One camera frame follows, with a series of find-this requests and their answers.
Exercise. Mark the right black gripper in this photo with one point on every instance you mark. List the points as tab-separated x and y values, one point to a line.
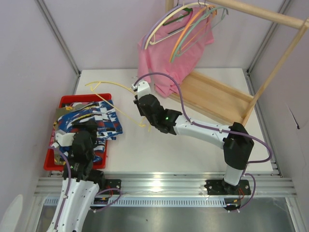
140	106

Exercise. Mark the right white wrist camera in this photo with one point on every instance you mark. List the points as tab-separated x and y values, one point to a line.
142	88

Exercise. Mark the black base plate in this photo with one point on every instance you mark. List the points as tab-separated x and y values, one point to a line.
111	184
220	187

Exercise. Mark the green yellow camouflage trousers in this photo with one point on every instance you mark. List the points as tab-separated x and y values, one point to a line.
60	112

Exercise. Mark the mint green hanger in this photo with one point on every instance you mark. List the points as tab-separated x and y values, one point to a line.
193	31

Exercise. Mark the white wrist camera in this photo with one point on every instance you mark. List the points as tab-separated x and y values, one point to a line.
142	88
62	139

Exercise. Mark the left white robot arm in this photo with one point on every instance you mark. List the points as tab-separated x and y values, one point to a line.
81	182

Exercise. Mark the cream hanger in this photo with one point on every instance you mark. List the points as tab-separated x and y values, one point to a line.
93	87
198	23

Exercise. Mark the white slotted cable duct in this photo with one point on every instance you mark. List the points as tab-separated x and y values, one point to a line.
150	202

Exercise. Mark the wooden clothes rack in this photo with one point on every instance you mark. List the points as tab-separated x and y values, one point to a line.
224	103

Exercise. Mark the orange hanger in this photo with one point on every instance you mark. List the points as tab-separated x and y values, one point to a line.
183	31

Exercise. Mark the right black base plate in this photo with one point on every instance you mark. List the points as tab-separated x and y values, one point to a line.
220	187

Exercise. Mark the dark green hanger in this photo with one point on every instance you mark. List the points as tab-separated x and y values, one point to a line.
180	16

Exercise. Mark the aluminium mounting rail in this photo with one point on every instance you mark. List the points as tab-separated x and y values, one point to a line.
192	185

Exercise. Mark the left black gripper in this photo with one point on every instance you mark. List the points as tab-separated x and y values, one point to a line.
85	126

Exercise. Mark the lilac hanger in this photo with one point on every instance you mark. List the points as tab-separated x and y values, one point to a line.
146	40

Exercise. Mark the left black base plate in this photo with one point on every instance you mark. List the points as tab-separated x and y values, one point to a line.
111	184

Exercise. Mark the pink t-shirt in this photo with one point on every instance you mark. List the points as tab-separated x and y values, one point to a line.
157	60

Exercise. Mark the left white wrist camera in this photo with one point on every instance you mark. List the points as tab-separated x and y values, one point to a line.
62	139

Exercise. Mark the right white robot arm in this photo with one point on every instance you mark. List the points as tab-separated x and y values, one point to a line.
233	140

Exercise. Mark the blue red white shorts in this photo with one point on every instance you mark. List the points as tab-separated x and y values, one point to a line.
78	114

